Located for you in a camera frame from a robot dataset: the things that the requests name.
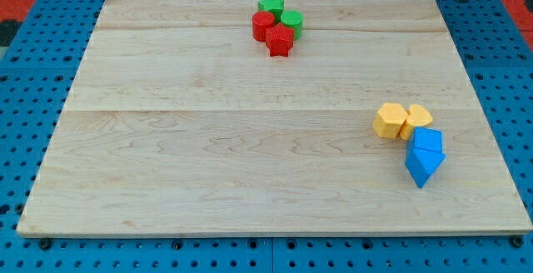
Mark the blue triangle block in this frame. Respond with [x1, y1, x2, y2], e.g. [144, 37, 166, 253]
[405, 148, 446, 188]

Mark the red cylinder block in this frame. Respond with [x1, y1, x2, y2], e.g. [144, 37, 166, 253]
[252, 11, 276, 42]

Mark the red star block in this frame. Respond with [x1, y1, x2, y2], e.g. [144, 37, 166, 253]
[266, 23, 295, 57]

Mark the green cylinder block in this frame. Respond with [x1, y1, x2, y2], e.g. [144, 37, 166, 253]
[281, 10, 304, 40]

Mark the yellow hexagon block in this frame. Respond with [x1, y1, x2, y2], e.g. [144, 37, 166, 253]
[372, 102, 407, 139]

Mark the blue cube block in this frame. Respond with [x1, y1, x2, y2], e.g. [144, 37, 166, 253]
[408, 127, 443, 152]

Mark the green star block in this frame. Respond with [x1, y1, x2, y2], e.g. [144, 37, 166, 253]
[257, 0, 285, 22]

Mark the light wooden board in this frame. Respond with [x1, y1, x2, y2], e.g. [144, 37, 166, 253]
[17, 0, 532, 238]

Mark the yellow heart block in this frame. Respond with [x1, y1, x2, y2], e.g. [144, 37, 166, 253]
[399, 104, 433, 141]

